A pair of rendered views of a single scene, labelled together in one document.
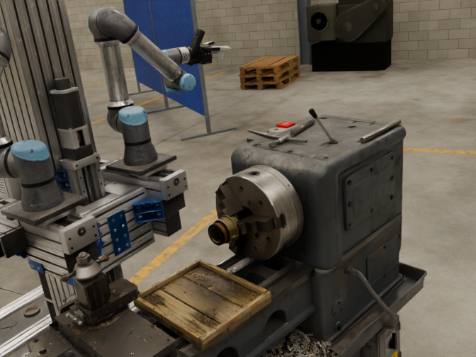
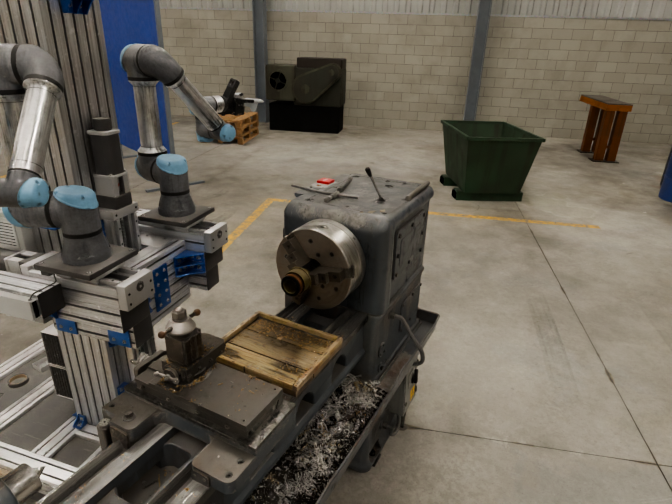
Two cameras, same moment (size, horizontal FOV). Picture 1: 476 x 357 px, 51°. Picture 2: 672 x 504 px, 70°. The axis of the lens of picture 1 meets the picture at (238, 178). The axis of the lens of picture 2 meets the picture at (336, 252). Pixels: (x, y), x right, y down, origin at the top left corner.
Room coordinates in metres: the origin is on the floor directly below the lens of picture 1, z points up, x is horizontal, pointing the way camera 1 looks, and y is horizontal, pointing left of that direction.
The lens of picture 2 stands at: (0.06, 0.45, 1.84)
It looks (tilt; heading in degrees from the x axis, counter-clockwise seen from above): 24 degrees down; 340
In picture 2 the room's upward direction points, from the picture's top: 2 degrees clockwise
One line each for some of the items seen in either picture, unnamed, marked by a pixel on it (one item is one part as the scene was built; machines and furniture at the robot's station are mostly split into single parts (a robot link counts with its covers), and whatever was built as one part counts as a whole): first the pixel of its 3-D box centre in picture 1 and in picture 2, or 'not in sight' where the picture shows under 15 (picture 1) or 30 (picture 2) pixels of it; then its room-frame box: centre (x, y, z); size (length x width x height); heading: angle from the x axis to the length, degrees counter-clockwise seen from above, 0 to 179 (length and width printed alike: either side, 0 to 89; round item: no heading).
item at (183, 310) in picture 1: (200, 298); (275, 348); (1.39, 0.16, 0.89); 0.36 x 0.30 x 0.04; 42
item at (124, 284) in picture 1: (104, 304); (192, 360); (1.25, 0.43, 0.99); 0.20 x 0.10 x 0.05; 132
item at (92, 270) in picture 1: (86, 268); (180, 323); (1.23, 0.45, 1.13); 0.08 x 0.08 x 0.03
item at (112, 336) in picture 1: (109, 331); (203, 387); (1.18, 0.41, 0.95); 0.43 x 0.17 x 0.05; 42
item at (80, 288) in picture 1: (93, 287); (185, 343); (1.23, 0.45, 1.07); 0.07 x 0.07 x 0.10; 42
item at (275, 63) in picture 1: (270, 72); (230, 126); (9.87, -0.87, 0.22); 1.25 x 0.86 x 0.44; 153
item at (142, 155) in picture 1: (139, 149); (176, 200); (2.09, 0.42, 1.21); 0.15 x 0.15 x 0.10
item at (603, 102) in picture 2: not in sight; (598, 126); (7.10, -7.35, 0.50); 1.61 x 0.44 x 1.00; 150
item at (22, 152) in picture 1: (30, 160); (75, 208); (1.70, 0.73, 1.33); 0.13 x 0.12 x 0.14; 73
